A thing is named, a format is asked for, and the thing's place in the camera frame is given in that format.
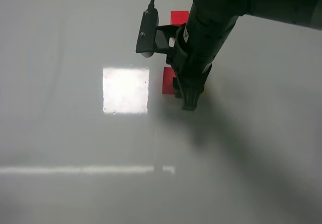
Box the red template cube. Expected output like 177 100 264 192
171 11 189 25

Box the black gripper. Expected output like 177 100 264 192
167 7 238 111

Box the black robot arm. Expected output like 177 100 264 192
167 0 321 111

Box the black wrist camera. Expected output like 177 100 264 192
135 8 179 58

